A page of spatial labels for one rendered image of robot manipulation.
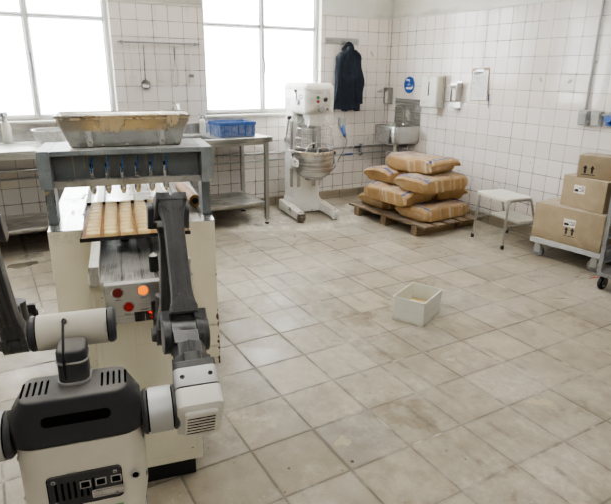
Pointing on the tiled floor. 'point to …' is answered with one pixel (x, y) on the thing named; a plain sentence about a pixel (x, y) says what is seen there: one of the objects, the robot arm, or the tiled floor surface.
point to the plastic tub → (417, 304)
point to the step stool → (506, 209)
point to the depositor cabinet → (199, 246)
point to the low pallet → (413, 219)
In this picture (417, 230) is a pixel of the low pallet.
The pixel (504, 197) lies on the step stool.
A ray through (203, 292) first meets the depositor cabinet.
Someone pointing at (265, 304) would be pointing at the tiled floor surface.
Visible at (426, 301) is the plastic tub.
